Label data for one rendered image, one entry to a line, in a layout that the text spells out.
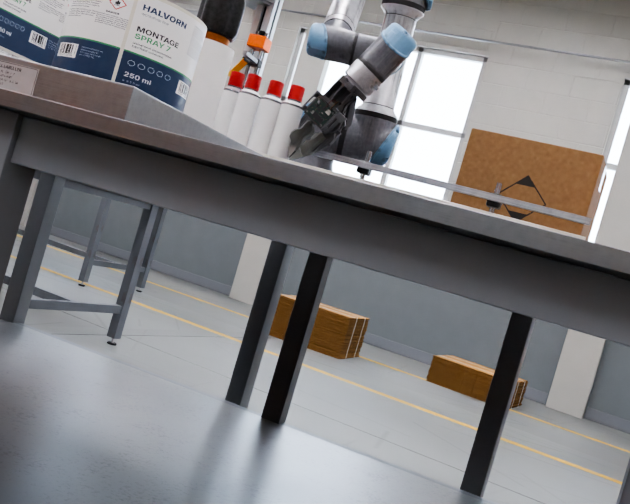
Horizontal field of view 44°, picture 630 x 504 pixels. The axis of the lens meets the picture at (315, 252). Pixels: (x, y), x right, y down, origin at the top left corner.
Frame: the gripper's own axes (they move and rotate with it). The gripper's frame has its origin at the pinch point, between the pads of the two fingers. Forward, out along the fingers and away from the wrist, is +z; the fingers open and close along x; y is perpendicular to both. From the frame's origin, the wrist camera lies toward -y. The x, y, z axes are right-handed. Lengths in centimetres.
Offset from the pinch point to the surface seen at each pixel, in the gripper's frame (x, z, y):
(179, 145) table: 24, -1, 85
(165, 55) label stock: 2, -3, 65
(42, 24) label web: -29, 11, 51
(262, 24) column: -34.6, -15.1, -11.8
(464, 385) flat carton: 54, 70, -424
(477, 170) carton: 27.6, -26.3, -19.0
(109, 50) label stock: -2, 1, 70
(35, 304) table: -84, 135, -115
